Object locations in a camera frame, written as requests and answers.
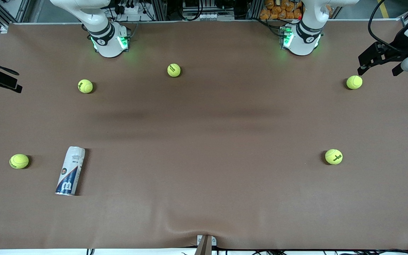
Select brown table mat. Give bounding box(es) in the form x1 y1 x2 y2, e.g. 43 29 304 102
0 21 408 250

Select white connector row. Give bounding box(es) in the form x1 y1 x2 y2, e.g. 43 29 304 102
183 12 226 21

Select yellow tennis ball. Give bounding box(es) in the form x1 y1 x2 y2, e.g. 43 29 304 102
325 149 343 165
167 63 181 78
9 154 29 169
346 75 363 90
78 79 94 94

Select aluminium frame post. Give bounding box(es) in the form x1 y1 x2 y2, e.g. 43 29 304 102
152 0 168 21

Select grey metal mount bracket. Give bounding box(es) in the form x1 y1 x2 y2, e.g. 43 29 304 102
194 234 217 255

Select pile of orange objects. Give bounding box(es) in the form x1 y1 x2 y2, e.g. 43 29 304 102
260 0 303 20

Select white blue tennis ball can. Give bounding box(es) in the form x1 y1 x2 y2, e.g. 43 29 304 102
55 146 86 196

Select white power strip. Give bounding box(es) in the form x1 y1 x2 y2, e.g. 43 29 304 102
117 3 146 15

